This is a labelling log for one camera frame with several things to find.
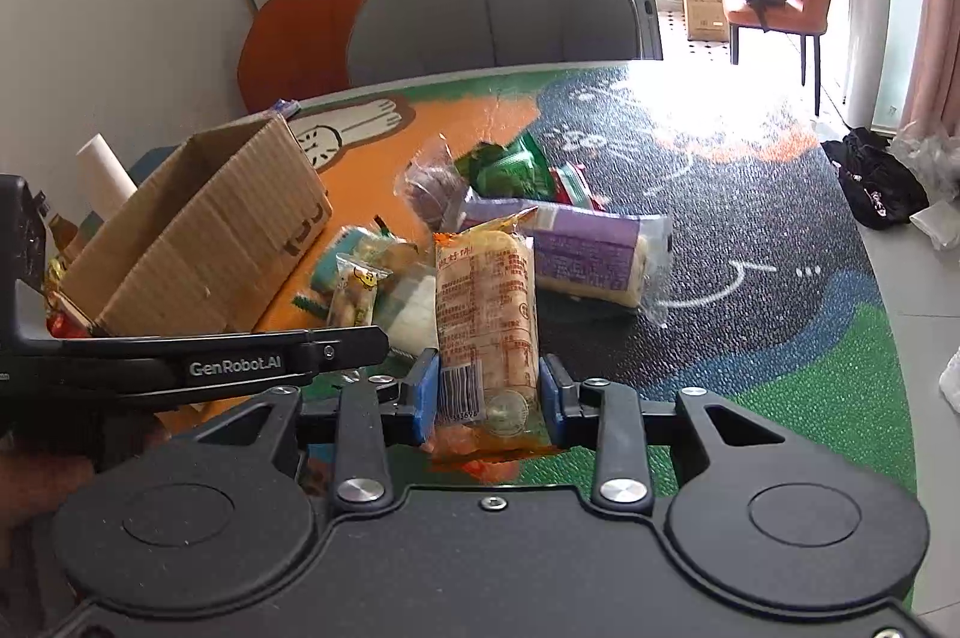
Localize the white plastic bag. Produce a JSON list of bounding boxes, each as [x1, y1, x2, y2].
[[890, 121, 960, 202]]

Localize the person's left hand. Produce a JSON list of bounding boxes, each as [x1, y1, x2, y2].
[[2, 415, 171, 534]]

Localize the cardboard box on floor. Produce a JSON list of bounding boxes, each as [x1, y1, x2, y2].
[[672, 0, 734, 45]]

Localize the purple wrapped cake roll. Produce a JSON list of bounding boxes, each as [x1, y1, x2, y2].
[[455, 194, 674, 326]]

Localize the orange printed rice cracker pack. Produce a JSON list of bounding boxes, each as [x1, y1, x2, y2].
[[434, 207, 539, 438]]

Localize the open cardboard box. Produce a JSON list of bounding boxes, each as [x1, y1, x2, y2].
[[60, 116, 332, 336]]

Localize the white paper roll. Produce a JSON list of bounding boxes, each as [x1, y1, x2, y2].
[[75, 134, 137, 222]]

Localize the colourful cartoon table mat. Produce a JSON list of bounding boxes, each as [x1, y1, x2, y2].
[[260, 61, 916, 487]]

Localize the grey upholstered chair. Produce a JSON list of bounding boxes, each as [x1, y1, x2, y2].
[[347, 0, 641, 87]]

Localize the small blue card box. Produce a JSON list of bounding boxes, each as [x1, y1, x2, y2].
[[267, 100, 301, 119]]

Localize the brown glass bottle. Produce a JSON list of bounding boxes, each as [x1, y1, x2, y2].
[[34, 191, 91, 269]]

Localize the red green snack bar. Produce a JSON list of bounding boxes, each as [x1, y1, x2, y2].
[[550, 161, 605, 212]]

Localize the orange chair by wall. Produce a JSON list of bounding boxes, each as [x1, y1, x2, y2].
[[238, 0, 366, 113]]

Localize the clear bag purple snacks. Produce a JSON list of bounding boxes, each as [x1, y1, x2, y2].
[[394, 134, 469, 232]]

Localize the teal wrapped biscuit pack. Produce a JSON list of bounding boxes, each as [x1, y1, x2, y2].
[[309, 225, 420, 295]]

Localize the black clothes pile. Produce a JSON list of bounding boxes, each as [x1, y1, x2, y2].
[[820, 128, 929, 232]]

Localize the pink curtain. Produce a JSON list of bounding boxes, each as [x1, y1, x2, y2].
[[901, 0, 958, 137]]

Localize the green candy bag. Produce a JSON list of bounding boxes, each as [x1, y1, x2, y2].
[[454, 133, 556, 200]]

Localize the small yellow snack packet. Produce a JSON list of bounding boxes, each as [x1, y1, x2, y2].
[[327, 254, 392, 329]]

